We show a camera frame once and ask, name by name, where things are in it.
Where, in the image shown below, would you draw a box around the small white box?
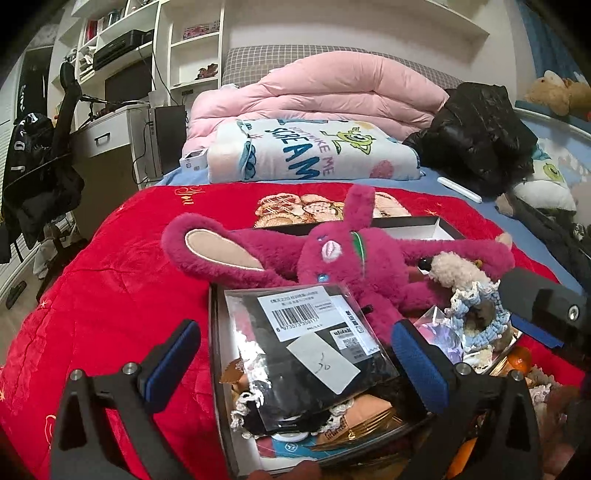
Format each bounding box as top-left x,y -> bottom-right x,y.
180,148 -> 209,171

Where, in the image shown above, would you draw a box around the beige plush toy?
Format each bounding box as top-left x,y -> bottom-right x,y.
419,251 -> 489,291

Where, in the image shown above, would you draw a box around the blue curtain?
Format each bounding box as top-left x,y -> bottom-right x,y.
519,0 -> 591,88

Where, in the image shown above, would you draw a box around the black jacket with white print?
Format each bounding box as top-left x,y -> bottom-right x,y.
0,113 -> 86,264

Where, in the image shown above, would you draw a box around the white monster print pillow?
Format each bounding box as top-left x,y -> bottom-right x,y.
508,152 -> 578,213

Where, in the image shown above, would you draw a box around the white desk with drawer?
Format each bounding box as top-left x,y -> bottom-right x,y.
69,102 -> 153,227

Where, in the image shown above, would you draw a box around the blue crochet scrunchie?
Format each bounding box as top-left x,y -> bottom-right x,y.
450,279 -> 513,349

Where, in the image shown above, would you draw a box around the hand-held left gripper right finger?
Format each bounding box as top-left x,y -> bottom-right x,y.
390,319 -> 542,480

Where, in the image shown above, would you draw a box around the brown teddy bear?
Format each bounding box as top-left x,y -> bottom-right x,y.
524,70 -> 591,121

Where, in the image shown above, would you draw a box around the red printed blanket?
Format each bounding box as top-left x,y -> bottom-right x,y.
0,182 -> 578,480

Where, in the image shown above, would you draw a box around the grey checked headboard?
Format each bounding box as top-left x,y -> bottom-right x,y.
222,46 -> 462,88

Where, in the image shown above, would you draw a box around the black puffer jacket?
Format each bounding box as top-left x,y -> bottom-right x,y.
402,83 -> 539,197

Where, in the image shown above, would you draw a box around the orange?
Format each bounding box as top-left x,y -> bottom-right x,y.
508,346 -> 532,374

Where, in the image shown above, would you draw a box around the black printer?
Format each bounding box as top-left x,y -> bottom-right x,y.
93,30 -> 154,70

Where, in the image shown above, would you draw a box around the black cardboard box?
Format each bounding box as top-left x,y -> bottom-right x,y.
208,215 -> 525,478

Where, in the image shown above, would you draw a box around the white remote control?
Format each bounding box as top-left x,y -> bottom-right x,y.
436,176 -> 482,204

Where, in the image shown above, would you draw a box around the dark grey garment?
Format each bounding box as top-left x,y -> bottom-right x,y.
496,191 -> 591,287

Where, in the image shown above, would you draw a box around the black office chair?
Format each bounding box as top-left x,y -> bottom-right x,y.
0,62 -> 86,287

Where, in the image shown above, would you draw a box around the black computer tower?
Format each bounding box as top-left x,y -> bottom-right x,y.
154,105 -> 188,178

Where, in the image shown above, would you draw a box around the white bookshelf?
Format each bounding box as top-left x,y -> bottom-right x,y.
60,0 -> 490,121

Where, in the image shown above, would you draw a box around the black packet with barcode label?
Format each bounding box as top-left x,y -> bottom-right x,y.
224,282 -> 402,437

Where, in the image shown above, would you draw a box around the white cartoon printed blanket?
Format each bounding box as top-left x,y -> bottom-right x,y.
207,117 -> 423,183

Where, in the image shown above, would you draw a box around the row of books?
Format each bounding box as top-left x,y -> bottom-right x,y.
83,9 -> 125,42

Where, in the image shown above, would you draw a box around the holographic plastic packet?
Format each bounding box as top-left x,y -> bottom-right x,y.
413,307 -> 465,365

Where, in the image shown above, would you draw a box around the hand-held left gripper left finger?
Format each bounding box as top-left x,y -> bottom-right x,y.
48,319 -> 201,480

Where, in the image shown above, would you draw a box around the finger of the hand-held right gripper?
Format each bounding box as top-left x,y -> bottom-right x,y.
499,269 -> 591,344
510,315 -> 565,350

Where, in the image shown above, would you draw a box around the blue printed bed bumper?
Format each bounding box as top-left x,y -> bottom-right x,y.
512,99 -> 591,185

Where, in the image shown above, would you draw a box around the magenta plush rabbit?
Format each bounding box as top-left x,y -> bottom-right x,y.
161,183 -> 515,344

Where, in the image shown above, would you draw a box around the black lace-trimmed scrunchie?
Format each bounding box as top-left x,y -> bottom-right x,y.
229,390 -> 352,437

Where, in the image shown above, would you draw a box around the black hanging clothes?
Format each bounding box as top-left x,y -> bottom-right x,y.
16,60 -> 49,121

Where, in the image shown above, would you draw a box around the pink duvet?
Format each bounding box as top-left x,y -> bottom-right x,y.
182,51 -> 451,153

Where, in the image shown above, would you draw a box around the black monitor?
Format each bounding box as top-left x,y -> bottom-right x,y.
105,60 -> 153,104

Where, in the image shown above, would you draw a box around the brown triangular packet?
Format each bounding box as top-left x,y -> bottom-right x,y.
342,394 -> 398,425

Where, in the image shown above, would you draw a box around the pink box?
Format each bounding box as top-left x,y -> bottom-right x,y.
183,21 -> 220,40

